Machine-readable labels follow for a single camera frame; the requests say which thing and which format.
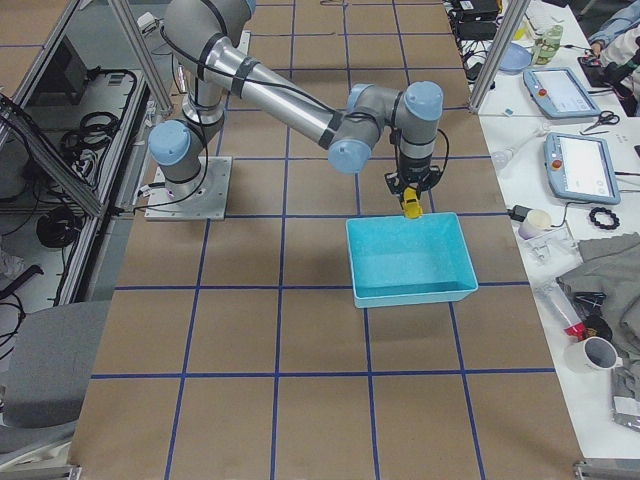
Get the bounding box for grey chair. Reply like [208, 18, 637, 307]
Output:
[1, 301, 110, 463]

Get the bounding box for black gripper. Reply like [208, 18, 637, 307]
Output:
[384, 154, 441, 208]

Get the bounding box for lower teach pendant tablet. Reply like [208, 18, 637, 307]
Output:
[544, 132, 621, 205]

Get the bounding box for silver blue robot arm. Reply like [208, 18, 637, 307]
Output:
[160, 1, 444, 218]

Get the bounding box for upper teach pendant tablet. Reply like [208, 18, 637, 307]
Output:
[522, 68, 601, 119]

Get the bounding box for teach pendant tablet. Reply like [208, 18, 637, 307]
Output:
[522, 68, 601, 119]
[544, 132, 621, 205]

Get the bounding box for white paper cup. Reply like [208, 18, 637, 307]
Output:
[518, 209, 552, 240]

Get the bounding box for white mug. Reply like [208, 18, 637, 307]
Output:
[563, 337, 623, 373]

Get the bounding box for aluminium frame post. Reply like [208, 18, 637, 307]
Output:
[469, 0, 530, 114]

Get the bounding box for black scissors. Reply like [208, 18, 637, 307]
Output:
[580, 110, 620, 135]

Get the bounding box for black beaded ring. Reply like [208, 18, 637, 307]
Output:
[588, 206, 621, 230]

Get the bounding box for turquoise plastic bin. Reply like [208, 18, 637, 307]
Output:
[346, 212, 479, 308]

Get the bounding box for yellow toy beetle car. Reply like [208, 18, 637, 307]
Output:
[401, 187, 423, 220]

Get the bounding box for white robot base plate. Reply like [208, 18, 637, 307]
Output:
[144, 155, 232, 221]

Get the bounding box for grey cloth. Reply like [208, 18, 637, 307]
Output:
[555, 233, 640, 361]

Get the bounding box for green masking tape rolls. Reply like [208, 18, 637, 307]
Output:
[532, 24, 564, 66]

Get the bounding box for light blue plate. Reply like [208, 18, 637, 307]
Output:
[499, 42, 532, 75]

